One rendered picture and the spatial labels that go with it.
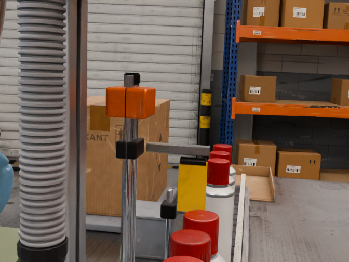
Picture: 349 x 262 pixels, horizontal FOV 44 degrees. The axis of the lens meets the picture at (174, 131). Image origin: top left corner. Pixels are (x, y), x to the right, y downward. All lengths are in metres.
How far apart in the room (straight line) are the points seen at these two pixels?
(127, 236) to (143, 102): 0.14
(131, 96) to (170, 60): 4.34
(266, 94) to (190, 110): 0.97
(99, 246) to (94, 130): 0.27
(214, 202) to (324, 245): 0.49
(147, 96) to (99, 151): 0.64
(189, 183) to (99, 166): 0.62
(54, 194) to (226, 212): 0.37
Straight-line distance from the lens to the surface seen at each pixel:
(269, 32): 4.16
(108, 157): 1.06
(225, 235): 0.65
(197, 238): 0.35
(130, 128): 0.44
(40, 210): 0.31
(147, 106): 0.43
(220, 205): 0.63
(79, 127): 0.44
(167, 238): 0.84
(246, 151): 4.28
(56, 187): 0.31
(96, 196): 1.09
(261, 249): 1.01
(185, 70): 4.77
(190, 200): 0.47
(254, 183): 1.53
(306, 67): 5.11
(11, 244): 0.82
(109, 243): 0.99
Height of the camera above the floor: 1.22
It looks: 8 degrees down
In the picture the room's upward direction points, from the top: 2 degrees clockwise
